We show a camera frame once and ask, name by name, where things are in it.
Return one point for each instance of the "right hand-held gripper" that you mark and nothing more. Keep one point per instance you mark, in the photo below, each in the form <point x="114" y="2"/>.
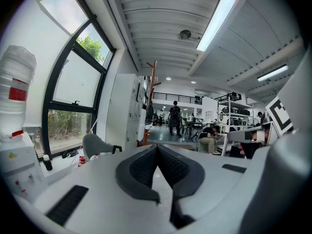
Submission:
<point x="279" y="116"/>

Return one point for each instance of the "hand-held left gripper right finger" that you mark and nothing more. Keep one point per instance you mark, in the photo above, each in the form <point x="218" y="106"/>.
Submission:
<point x="185" y="179"/>

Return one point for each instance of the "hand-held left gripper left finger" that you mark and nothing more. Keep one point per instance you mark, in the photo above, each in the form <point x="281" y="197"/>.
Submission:
<point x="136" y="177"/>

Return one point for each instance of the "brown wooden coat rack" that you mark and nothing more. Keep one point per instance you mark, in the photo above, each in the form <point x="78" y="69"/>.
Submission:
<point x="153" y="86"/>

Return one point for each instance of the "metal storage shelf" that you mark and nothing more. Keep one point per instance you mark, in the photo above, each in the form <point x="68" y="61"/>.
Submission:
<point x="234" y="111"/>

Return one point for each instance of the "black box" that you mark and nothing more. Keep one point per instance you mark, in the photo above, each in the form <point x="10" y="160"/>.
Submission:
<point x="235" y="152"/>

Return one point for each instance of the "black legged desk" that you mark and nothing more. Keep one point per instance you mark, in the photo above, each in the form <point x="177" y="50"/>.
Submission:
<point x="192" y="124"/>

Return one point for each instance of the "grey chair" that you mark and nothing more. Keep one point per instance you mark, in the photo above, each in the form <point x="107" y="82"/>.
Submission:
<point x="93" y="142"/>

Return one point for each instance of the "red lantern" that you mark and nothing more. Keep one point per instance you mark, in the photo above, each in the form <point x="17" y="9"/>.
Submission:
<point x="82" y="160"/>

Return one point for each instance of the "long ceiling light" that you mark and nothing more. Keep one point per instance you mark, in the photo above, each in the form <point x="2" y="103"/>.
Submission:
<point x="272" y="73"/>
<point x="215" y="21"/>

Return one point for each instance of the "black shoes pair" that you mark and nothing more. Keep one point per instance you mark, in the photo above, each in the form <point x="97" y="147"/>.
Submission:
<point x="69" y="153"/>

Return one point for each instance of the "white metal locker cabinet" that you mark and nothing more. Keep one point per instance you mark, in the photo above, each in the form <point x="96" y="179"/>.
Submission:
<point x="126" y="106"/>

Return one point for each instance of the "black balcony railing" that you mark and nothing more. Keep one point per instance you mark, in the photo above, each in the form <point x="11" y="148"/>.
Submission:
<point x="178" y="97"/>

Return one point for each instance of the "black bottle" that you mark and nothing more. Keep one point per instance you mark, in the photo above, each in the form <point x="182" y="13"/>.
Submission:
<point x="47" y="162"/>

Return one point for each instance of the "round ceiling fixture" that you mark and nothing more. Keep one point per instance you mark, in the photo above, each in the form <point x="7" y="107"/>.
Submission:
<point x="185" y="34"/>

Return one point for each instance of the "white water dispenser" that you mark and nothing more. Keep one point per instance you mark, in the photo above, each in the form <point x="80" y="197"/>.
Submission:
<point x="17" y="162"/>

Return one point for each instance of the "large water jug red label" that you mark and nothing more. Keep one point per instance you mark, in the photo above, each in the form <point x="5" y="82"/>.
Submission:
<point x="15" y="86"/>

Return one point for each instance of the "black window frame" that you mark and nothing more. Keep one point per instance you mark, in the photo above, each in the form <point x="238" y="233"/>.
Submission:
<point x="48" y="101"/>

